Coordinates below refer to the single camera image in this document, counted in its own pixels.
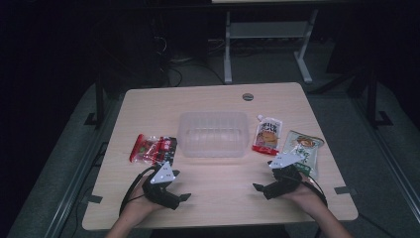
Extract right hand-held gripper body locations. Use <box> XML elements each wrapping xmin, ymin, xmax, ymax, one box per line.
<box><xmin>262</xmin><ymin>152</ymin><xmax>305</xmax><ymax>201</ymax></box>

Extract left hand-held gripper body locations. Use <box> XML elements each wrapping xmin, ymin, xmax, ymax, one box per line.
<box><xmin>142</xmin><ymin>161</ymin><xmax>181</xmax><ymax>211</ymax></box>

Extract white and red snack packet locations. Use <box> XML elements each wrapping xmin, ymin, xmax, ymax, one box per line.
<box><xmin>252</xmin><ymin>114</ymin><xmax>283</xmax><ymax>157</ymax></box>

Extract green snack packet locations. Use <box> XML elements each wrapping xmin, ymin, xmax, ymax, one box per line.
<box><xmin>280</xmin><ymin>129</ymin><xmax>326</xmax><ymax>181</ymax></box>

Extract clear plastic container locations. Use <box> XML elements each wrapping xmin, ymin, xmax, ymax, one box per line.
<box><xmin>176</xmin><ymin>111</ymin><xmax>251</xmax><ymax>159</ymax></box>

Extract person's right hand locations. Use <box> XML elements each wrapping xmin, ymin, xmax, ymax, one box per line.
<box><xmin>280</xmin><ymin>174</ymin><xmax>328</xmax><ymax>216</ymax></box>

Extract person's left hand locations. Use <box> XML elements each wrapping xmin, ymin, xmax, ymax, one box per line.
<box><xmin>119</xmin><ymin>176</ymin><xmax>166</xmax><ymax>229</ymax></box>

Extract black metal stand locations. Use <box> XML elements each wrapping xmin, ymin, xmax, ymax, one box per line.
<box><xmin>83</xmin><ymin>73</ymin><xmax>107</xmax><ymax>131</ymax></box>
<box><xmin>363</xmin><ymin>67</ymin><xmax>394</xmax><ymax>129</ymax></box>

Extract left hand-held gripper cable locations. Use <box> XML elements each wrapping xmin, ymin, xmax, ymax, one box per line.
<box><xmin>118</xmin><ymin>166</ymin><xmax>157</xmax><ymax>216</ymax></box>

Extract hand-held gripper cable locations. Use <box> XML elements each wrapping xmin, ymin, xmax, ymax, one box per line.
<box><xmin>118</xmin><ymin>166</ymin><xmax>157</xmax><ymax>216</ymax></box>
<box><xmin>298</xmin><ymin>172</ymin><xmax>329</xmax><ymax>208</ymax></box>

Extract right hand-held gripper cable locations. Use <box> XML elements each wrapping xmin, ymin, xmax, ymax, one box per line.
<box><xmin>298</xmin><ymin>172</ymin><xmax>329</xmax><ymax>208</ymax></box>

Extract black floor cables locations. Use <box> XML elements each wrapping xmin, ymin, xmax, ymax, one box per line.
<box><xmin>157</xmin><ymin>56</ymin><xmax>226</xmax><ymax>88</ymax></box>

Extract white metal desk frame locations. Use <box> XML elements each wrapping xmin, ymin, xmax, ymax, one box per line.
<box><xmin>223</xmin><ymin>9</ymin><xmax>320</xmax><ymax>85</ymax></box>

